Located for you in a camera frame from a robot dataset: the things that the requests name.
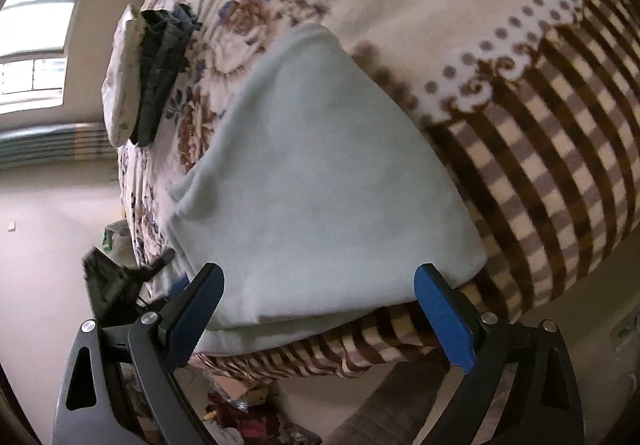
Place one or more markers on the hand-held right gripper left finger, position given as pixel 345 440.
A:
pixel 195 310

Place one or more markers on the folded white garment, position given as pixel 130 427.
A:
pixel 122 75

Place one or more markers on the bed with floral blanket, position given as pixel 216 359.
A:
pixel 450 0

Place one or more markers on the red fabric clutter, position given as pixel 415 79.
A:
pixel 245 425

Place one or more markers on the folded dark garments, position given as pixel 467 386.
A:
pixel 160 70

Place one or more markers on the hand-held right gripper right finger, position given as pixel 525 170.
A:
pixel 442 320

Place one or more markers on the narrow blue striped curtain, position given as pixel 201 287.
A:
pixel 50 147

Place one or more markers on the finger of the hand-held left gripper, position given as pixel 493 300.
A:
pixel 157 265

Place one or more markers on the light green pants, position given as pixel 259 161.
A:
pixel 310 175

